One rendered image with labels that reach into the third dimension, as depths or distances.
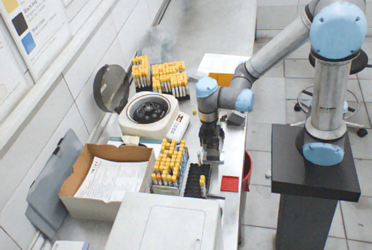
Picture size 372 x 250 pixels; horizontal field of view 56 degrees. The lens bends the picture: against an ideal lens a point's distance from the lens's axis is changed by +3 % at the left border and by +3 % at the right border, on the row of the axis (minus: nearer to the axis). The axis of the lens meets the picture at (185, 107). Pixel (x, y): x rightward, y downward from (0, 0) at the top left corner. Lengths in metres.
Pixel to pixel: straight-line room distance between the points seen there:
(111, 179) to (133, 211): 0.41
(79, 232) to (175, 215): 0.51
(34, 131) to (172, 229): 0.59
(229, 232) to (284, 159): 0.34
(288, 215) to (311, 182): 0.38
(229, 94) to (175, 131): 0.45
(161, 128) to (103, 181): 0.31
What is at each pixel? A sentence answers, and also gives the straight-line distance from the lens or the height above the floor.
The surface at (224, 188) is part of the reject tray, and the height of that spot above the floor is 0.88.
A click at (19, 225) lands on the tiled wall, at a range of 1.29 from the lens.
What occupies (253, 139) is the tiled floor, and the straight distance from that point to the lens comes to 2.68.
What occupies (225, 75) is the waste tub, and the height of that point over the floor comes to 0.96.
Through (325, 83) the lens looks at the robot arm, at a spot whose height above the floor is 1.37.
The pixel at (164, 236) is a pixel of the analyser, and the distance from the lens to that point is 0.93.
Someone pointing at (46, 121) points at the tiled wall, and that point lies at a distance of 1.31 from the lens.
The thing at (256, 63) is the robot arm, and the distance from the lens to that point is 1.16.
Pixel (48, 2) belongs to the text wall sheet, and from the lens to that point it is 1.32.
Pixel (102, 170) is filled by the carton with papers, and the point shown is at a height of 0.94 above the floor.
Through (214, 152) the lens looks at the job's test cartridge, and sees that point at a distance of 1.38.
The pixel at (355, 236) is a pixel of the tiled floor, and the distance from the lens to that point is 2.34.
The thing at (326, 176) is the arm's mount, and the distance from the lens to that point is 1.34.
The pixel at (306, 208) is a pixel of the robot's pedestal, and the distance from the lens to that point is 1.59.
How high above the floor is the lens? 1.98
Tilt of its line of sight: 42 degrees down
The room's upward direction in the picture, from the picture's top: 9 degrees counter-clockwise
